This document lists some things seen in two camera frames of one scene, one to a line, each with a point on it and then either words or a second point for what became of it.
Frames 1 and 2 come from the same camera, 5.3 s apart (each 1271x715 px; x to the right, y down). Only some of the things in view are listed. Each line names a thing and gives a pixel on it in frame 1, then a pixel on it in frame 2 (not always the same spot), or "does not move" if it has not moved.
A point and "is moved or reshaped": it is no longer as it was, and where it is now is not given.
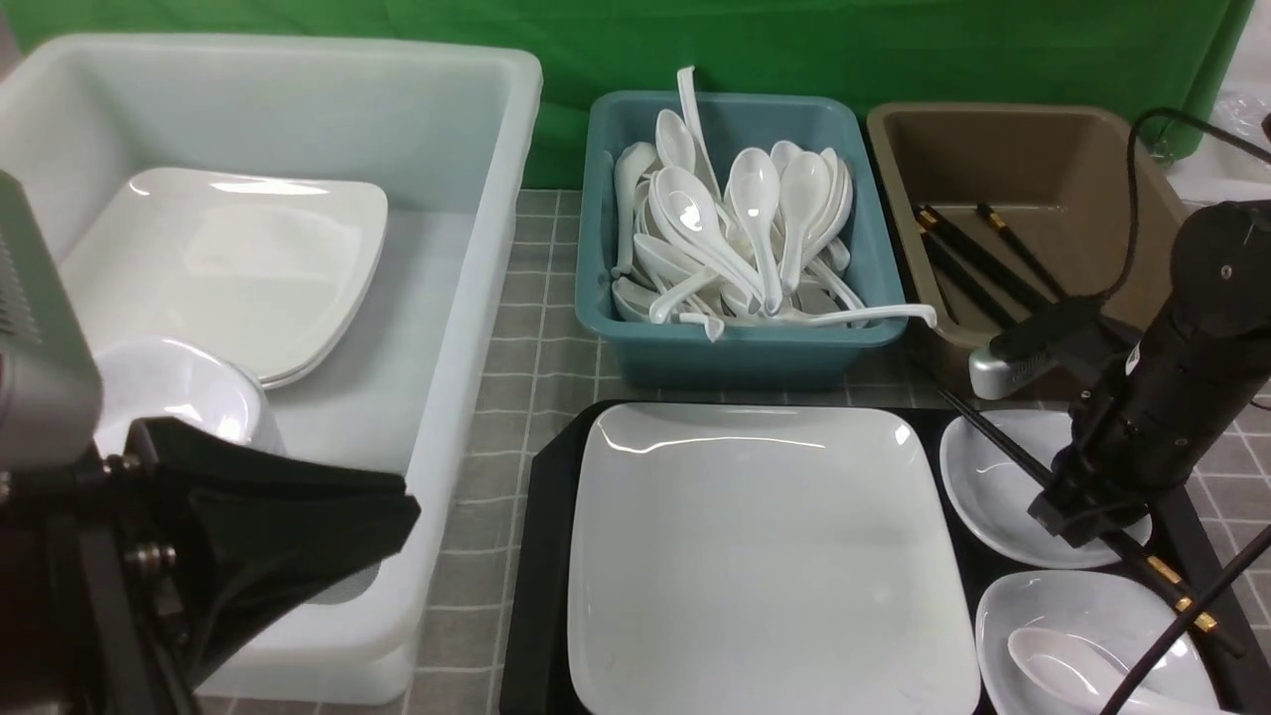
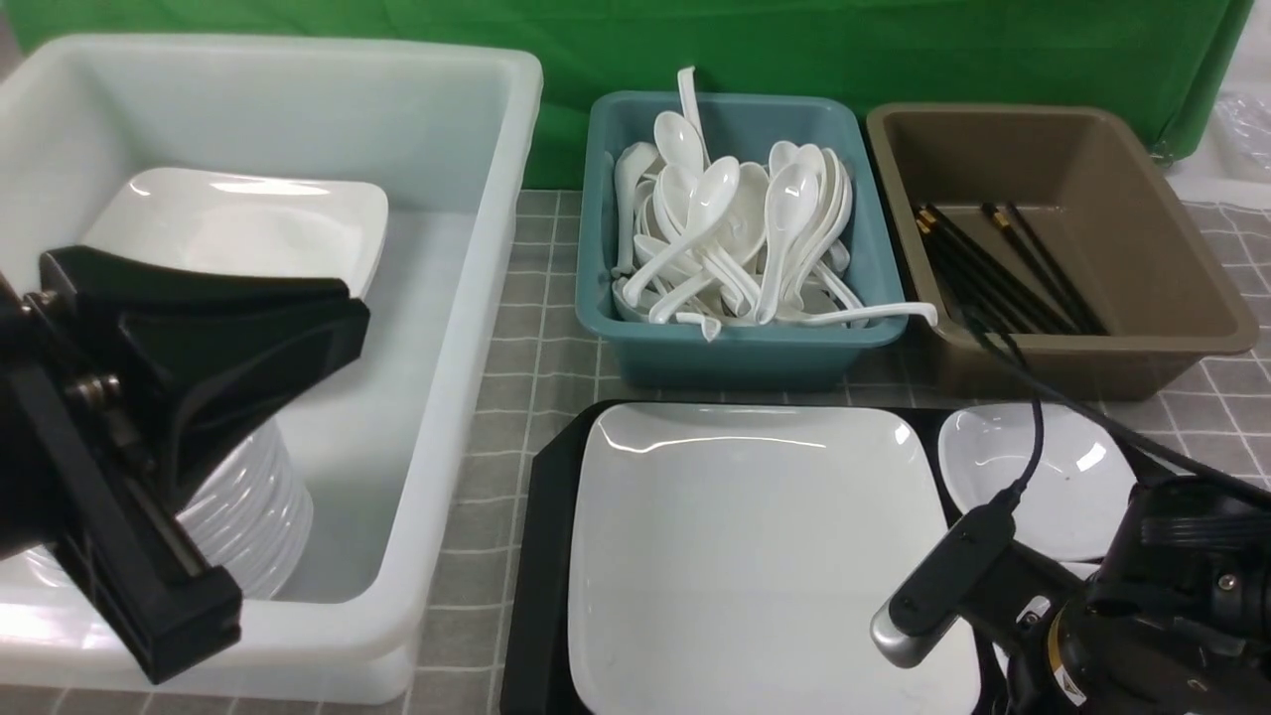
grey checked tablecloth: x=550 y=374 does not move
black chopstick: x=1156 y=566 to x=1057 y=269
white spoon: x=1064 y=674 is moved or reshaped
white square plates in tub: x=274 y=270 does not move
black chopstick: x=1021 y=251 does not move
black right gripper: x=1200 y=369 to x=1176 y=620
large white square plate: x=763 y=559 does not move
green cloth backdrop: x=1178 y=58 does not move
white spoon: x=756 y=193 to x=791 y=199
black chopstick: x=963 y=278 does not move
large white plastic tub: x=447 y=130 does not move
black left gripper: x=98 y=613 to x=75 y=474
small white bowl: x=993 y=486 does not move
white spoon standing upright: x=703 y=160 does not move
